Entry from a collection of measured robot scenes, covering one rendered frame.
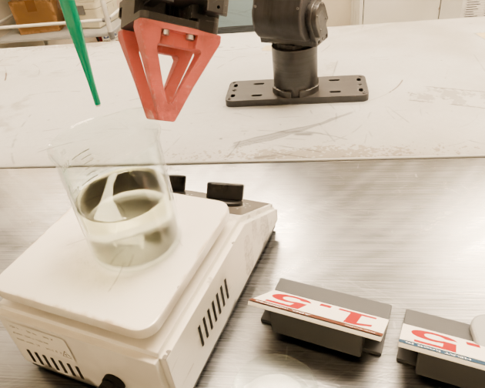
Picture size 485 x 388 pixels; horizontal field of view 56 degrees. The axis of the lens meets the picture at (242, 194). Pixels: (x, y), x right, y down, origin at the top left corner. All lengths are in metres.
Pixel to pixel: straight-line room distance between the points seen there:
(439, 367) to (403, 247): 0.13
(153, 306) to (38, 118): 0.53
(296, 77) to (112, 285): 0.43
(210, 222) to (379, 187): 0.23
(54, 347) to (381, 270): 0.25
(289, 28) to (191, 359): 0.42
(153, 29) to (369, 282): 0.26
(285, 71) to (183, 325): 0.43
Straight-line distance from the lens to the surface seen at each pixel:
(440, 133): 0.60
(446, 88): 0.71
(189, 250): 0.30
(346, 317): 0.34
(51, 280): 0.32
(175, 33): 0.39
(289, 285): 0.38
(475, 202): 0.49
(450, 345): 0.34
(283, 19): 0.60
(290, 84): 0.65
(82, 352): 0.32
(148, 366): 0.28
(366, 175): 0.51
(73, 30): 0.25
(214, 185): 0.39
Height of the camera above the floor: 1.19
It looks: 36 degrees down
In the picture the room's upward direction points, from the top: 7 degrees counter-clockwise
